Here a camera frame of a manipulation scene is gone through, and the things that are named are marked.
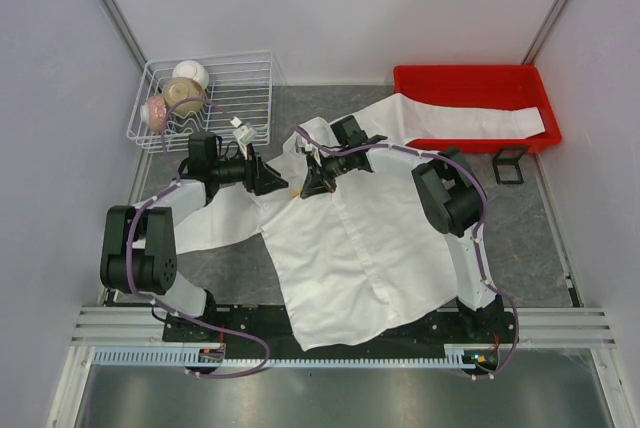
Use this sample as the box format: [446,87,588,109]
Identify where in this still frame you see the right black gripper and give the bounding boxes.
[301,147,352,198]

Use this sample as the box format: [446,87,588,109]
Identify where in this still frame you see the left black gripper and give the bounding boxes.
[211,144,289,197]

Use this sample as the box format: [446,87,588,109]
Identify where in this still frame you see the white button shirt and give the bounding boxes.
[176,93,544,350]

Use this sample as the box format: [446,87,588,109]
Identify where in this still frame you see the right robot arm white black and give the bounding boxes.
[295,116,504,342]

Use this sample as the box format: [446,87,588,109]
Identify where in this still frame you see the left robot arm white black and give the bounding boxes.
[100,132,289,341]

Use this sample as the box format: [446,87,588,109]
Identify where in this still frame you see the black brooch box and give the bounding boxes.
[492,146,527,185]

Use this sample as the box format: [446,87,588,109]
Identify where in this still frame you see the beige ceramic bowl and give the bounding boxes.
[162,77,204,117]

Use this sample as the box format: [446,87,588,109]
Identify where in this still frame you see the red plastic bin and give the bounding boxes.
[393,65,562,154]

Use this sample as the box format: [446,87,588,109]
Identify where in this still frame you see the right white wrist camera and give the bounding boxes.
[294,136,316,155]

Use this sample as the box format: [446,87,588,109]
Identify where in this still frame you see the white wire dish rack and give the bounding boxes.
[126,51,274,153]

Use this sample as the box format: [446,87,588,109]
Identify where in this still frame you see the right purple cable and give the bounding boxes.
[294,127,522,380]

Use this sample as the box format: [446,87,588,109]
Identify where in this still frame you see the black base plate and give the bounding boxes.
[162,302,519,367]

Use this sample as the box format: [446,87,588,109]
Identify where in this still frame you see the light blue cable duct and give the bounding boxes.
[92,346,497,369]

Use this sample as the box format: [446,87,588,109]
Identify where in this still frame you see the aluminium frame rail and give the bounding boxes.
[72,307,616,349]

